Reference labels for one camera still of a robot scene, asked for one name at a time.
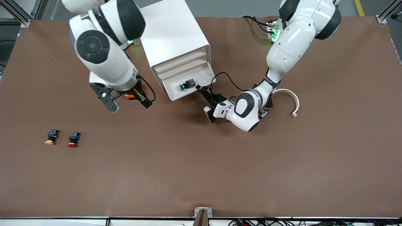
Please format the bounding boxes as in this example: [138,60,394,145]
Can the green mushroom push button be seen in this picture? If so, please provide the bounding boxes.
[179,79,196,92]

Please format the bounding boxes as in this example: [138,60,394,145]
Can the red mushroom push button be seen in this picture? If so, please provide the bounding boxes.
[67,132,81,148]

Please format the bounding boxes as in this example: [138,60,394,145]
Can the yellow mushroom push button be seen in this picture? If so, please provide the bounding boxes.
[45,129,60,145]

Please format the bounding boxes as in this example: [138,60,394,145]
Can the white curved plastic arc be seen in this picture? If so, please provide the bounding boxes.
[273,89,300,118]

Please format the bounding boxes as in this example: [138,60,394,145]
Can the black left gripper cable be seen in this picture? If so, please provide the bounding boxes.
[210,72,256,101]

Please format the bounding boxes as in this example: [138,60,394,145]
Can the black arm base cable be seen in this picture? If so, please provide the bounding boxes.
[242,15,277,33]

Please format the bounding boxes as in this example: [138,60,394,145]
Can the grey metal bracket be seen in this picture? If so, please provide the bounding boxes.
[194,207,213,218]

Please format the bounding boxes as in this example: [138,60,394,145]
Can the black cable bundle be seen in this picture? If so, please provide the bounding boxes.
[228,218,402,226]

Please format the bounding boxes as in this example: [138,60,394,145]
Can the aluminium frame profile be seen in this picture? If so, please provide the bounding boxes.
[376,0,402,25]
[0,0,43,28]

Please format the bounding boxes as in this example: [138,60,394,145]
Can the white table edge rail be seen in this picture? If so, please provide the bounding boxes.
[0,217,402,226]

